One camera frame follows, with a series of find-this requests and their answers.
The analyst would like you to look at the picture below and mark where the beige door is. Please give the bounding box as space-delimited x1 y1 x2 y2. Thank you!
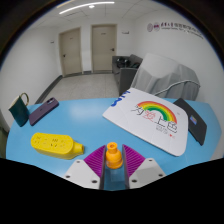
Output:
90 23 118 73
58 27 83 77

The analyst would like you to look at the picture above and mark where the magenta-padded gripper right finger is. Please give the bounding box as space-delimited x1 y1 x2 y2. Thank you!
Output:
121 143 167 190

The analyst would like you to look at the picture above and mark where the white rainbow-print bag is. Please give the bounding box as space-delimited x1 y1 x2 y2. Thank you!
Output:
102 87 190 157

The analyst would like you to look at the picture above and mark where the black bag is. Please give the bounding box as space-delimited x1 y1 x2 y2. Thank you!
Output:
116 57 129 66

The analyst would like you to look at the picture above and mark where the wall sign lettering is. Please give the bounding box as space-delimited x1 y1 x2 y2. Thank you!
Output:
146 20 204 40

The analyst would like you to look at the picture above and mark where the grey sofa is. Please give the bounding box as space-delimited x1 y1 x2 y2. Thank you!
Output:
111 54 144 97

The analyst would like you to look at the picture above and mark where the yellow power strip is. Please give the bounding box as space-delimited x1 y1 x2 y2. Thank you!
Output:
30 132 85 160

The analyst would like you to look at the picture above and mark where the long ceiling light strip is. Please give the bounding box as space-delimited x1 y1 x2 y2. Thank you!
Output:
58 1 116 15

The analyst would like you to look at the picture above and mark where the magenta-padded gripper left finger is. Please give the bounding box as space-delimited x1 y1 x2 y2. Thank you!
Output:
63 143 108 190

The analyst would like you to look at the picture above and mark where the dark grey flat pad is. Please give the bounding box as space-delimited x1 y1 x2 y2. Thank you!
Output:
173 97 208 147

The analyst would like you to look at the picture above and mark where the grey cloth-covered object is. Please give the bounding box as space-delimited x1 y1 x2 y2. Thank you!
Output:
129 53 202 102

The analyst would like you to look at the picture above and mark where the teal mug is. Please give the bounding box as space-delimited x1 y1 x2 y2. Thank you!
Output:
8 92 30 128

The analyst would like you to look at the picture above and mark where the purple smartphone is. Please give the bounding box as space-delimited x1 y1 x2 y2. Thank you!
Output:
28 97 60 127

